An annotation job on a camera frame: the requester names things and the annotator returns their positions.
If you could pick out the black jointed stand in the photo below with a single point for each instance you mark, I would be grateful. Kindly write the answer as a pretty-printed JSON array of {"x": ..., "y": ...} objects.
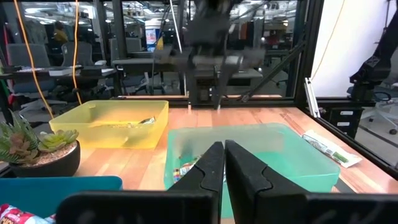
[{"x": 376, "y": 65}]

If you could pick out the black aluminium rig frame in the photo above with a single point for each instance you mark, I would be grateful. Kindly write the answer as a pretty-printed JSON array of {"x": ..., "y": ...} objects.
[{"x": 306, "y": 46}]

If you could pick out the dark blue plastic bin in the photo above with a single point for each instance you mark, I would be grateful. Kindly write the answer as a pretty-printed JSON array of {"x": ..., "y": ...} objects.
[{"x": 46, "y": 193}]

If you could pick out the dark office desk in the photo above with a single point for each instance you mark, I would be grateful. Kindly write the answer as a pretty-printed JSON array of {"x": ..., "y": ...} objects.
[{"x": 46, "y": 72}]

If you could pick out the white panel board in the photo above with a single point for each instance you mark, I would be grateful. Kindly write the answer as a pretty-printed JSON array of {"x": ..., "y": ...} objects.
[{"x": 348, "y": 46}]

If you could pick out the person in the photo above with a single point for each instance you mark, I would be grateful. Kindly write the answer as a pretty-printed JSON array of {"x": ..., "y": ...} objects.
[{"x": 60, "y": 34}]

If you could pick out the silver aluminium bar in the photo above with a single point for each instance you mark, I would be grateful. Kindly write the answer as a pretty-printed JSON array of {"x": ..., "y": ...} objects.
[{"x": 311, "y": 96}]

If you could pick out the translucent teal plastic bin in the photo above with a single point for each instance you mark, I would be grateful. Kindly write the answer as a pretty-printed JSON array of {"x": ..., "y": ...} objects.
[{"x": 295, "y": 158}]

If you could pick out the white printed bucket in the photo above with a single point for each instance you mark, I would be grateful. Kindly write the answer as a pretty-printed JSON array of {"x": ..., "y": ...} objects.
[{"x": 153, "y": 35}]

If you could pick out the red white blue granola bar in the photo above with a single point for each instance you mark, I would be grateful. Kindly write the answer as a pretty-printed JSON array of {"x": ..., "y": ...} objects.
[{"x": 18, "y": 216}]

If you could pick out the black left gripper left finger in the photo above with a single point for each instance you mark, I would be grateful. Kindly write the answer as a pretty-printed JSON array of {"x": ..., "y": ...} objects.
[{"x": 174, "y": 205}]

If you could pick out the black drawer cabinet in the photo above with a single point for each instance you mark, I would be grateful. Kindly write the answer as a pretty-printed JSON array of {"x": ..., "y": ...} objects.
[{"x": 343, "y": 119}]

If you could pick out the translucent yellow plastic bin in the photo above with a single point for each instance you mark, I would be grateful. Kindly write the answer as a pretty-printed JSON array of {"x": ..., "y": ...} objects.
[{"x": 93, "y": 137}]

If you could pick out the red green chocolate granola bar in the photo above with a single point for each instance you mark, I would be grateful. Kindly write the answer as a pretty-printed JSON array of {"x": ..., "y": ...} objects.
[{"x": 185, "y": 169}]

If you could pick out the grey office chair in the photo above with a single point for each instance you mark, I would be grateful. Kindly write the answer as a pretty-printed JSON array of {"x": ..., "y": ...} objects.
[
  {"x": 76, "y": 54},
  {"x": 28, "y": 56}
]

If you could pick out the succulent in black pot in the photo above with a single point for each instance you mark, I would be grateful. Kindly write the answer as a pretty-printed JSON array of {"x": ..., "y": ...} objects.
[{"x": 37, "y": 161}]

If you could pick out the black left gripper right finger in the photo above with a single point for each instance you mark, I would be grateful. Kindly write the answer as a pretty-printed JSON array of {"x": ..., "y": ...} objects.
[{"x": 280, "y": 205}]

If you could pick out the white green granola bar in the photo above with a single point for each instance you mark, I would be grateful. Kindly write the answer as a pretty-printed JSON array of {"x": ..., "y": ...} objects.
[{"x": 329, "y": 149}]

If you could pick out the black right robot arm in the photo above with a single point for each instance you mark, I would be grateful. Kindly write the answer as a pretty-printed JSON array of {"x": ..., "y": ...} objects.
[{"x": 202, "y": 87}]

